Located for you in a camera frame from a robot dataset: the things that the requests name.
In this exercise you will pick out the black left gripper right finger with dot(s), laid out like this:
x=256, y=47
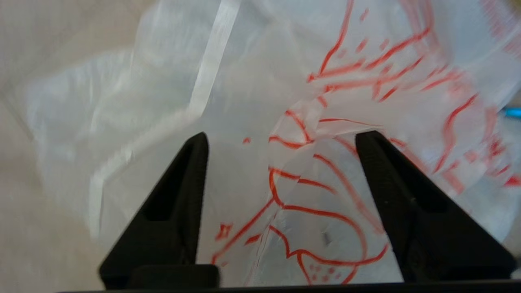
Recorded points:
x=431, y=236

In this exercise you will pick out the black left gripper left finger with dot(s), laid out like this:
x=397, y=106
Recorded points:
x=171, y=236

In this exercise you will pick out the new white orange-print bag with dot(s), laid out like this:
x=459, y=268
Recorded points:
x=252, y=81

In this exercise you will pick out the small blue object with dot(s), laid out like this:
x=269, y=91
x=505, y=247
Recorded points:
x=513, y=112

